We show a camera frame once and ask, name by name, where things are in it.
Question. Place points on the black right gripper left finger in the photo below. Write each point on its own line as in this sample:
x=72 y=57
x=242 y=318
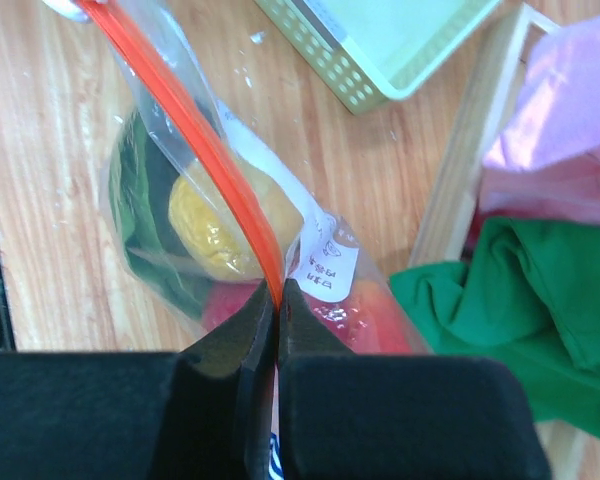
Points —
x=201 y=413

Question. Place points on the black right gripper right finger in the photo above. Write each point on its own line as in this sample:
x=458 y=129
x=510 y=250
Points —
x=349 y=416

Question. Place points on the clear zip top bag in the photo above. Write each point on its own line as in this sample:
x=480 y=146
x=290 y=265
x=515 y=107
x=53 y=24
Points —
x=187 y=121

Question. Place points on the fake peach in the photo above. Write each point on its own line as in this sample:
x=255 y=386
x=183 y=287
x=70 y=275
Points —
x=368 y=321

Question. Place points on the fake red apple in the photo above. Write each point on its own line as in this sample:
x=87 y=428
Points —
x=235 y=312

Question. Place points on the fake yellow orange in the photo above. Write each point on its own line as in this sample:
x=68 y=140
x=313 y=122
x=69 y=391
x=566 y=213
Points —
x=207 y=228

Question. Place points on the green tank top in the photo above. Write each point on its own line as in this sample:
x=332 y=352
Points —
x=530 y=298

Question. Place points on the fake green leafy vegetable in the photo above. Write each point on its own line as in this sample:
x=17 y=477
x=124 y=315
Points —
x=139 y=182

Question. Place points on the blue striped cloth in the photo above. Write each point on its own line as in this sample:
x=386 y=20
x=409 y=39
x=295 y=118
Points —
x=274 y=469

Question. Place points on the wooden clothes rack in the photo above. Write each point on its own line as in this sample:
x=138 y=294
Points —
x=486 y=106

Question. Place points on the pink shirt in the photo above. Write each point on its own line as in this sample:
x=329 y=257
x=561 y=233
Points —
x=546 y=162

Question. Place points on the light green plastic basket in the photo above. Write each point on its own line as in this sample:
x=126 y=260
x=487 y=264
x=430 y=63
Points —
x=372 y=52

